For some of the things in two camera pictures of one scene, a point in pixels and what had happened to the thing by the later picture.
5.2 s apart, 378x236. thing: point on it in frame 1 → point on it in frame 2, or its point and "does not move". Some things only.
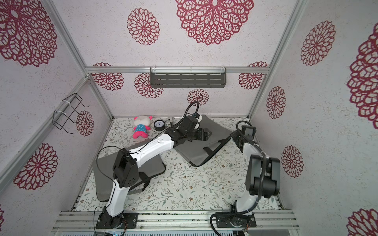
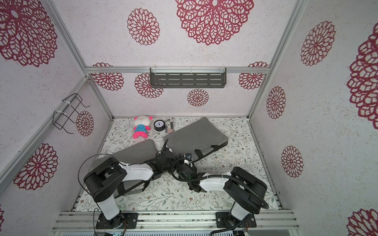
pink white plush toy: [141, 123] does not move
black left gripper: [206, 135] → [176, 158]
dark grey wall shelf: [209, 77] does not move
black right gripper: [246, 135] → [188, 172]
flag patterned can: [170, 122] does not move
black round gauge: [159, 125] does not move
